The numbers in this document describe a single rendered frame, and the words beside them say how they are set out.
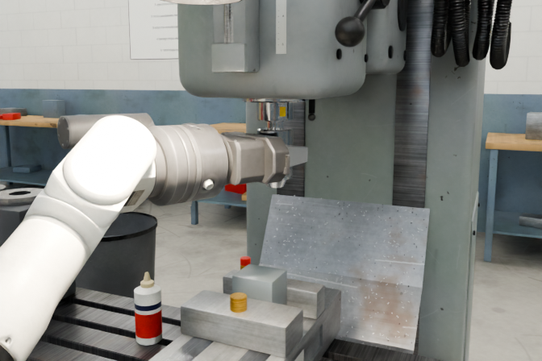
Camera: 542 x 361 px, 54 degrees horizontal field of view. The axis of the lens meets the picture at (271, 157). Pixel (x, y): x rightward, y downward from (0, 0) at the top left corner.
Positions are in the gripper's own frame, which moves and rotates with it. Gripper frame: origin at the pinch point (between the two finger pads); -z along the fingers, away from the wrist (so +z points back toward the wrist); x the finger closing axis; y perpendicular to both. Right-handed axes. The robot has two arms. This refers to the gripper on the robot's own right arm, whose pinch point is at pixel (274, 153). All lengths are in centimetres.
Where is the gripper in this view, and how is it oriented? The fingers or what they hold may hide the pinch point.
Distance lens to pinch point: 69.4
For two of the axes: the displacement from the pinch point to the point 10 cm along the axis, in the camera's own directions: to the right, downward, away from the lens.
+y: -0.1, 9.9, 1.4
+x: -6.7, -1.1, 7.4
